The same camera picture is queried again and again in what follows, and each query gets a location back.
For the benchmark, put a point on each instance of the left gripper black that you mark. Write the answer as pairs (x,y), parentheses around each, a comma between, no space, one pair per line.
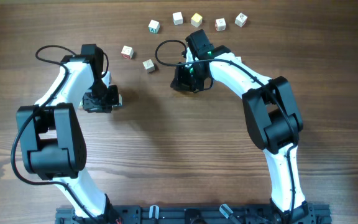
(107,107)

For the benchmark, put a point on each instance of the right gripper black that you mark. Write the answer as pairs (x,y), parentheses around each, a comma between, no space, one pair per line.
(183,84)

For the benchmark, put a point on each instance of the wooden block blue picture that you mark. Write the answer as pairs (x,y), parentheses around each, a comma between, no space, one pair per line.
(120,100)

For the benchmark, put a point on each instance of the wooden block red stripes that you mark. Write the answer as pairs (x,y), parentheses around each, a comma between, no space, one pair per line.
(149,66)

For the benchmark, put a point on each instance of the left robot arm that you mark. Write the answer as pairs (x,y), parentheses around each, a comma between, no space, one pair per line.
(50,149)

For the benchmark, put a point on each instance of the wooden block red left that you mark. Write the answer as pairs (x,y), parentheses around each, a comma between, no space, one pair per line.
(127,52)

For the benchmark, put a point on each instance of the yellow wooden block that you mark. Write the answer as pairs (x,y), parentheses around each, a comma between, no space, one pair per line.
(196,20)

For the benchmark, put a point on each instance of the wooden block red picture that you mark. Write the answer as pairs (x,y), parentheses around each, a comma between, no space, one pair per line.
(220,24)

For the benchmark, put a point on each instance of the white wooden block top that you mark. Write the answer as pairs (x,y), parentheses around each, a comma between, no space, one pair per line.
(177,18)

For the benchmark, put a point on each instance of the wooden block teal side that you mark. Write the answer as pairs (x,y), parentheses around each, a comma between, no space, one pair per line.
(154,26)

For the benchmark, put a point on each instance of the wooden block far right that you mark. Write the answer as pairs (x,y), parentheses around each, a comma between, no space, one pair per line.
(241,19)

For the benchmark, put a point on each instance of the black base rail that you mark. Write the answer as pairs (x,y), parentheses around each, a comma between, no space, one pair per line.
(256,213)

